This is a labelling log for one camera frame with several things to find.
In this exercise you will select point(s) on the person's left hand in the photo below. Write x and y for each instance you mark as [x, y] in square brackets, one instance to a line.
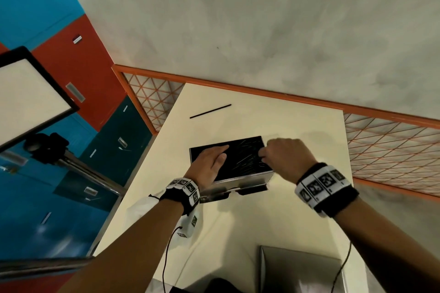
[204, 167]

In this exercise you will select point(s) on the person's right hand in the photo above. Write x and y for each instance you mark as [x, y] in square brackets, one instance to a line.
[288, 159]

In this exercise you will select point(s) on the person's right fingers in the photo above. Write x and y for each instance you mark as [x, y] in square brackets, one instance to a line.
[265, 154]

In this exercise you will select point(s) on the person's left thumb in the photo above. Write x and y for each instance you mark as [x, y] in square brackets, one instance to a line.
[220, 160]

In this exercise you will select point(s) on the black metal box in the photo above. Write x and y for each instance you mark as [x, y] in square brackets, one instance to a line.
[240, 159]

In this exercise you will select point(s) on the person's right forearm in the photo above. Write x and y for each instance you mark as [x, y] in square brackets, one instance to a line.
[385, 248]

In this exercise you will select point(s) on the person's left forearm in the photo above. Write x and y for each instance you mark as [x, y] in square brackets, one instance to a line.
[137, 244]

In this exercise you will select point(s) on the thin black stick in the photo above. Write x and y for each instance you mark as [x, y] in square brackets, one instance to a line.
[210, 111]

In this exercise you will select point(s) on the black marker wristband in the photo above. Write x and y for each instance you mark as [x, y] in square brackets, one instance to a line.
[325, 189]
[182, 193]

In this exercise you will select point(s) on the teal locker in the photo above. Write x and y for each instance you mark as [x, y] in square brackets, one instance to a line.
[110, 159]

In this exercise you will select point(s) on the grey metal box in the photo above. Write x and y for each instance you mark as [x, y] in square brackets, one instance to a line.
[299, 270]

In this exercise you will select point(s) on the orange mesh fence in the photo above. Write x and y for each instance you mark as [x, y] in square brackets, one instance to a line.
[388, 152]

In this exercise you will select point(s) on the black metal tripod stand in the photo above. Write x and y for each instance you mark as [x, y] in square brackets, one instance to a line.
[68, 160]

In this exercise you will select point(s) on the red locker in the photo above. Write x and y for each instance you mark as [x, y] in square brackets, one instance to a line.
[82, 73]

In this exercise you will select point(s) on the white panel with black frame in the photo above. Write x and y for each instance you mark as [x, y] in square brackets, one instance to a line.
[27, 97]

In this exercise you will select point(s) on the metal rail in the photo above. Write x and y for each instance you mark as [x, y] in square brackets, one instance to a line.
[44, 266]

